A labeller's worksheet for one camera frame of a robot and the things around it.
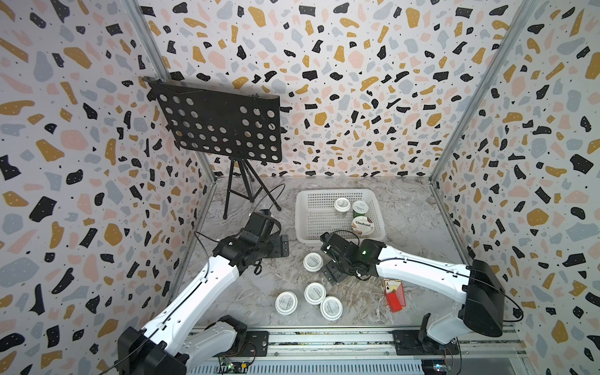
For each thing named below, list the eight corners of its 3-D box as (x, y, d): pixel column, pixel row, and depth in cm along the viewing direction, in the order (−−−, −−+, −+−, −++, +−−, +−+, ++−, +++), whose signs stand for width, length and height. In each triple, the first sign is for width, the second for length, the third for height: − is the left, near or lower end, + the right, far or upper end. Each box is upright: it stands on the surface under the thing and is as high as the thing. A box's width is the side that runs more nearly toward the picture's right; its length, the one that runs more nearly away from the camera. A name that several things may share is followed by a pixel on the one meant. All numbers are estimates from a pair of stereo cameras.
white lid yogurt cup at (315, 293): (304, 309, 83) (304, 302, 77) (305, 289, 87) (304, 282, 81) (325, 309, 83) (326, 302, 77) (324, 290, 87) (325, 282, 81)
